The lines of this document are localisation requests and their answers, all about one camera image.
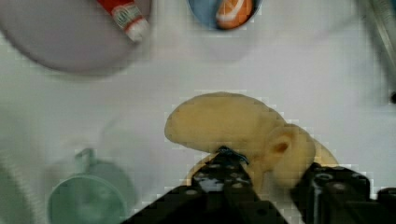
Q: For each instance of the green metal mug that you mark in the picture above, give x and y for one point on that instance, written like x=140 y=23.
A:
x=98 y=192

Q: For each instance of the peeled yellow banana toy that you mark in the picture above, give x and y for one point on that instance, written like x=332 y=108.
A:
x=250 y=128

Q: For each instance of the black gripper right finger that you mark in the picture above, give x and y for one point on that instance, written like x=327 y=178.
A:
x=337 y=195

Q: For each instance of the orange slice toy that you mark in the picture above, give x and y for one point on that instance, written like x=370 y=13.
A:
x=233 y=13

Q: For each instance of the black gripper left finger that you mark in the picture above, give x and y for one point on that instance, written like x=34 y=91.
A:
x=220 y=192

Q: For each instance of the blue bowl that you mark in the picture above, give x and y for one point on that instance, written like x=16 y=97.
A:
x=205 y=12

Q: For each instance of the red ketchup bottle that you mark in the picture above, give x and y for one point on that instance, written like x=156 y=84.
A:
x=127 y=15

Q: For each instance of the grey round plate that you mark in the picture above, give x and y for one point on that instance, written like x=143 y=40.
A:
x=74 y=36

